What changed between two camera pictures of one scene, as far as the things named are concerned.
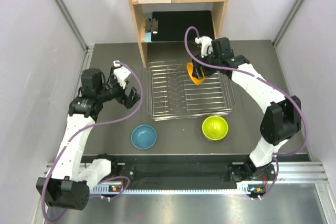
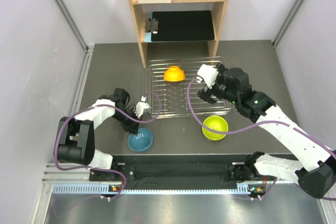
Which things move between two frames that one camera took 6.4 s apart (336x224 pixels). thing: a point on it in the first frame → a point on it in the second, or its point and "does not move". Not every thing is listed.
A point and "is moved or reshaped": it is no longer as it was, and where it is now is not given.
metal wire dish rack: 173,94 does not move
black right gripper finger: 195,70 → 202,94
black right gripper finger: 201,73 → 209,99
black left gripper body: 125,99 → 127,123
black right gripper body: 207,59 → 219,89
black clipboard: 171,26 does not move
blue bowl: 144,137 is moved or reshaped
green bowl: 214,128 does not move
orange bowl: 197,81 → 174,73
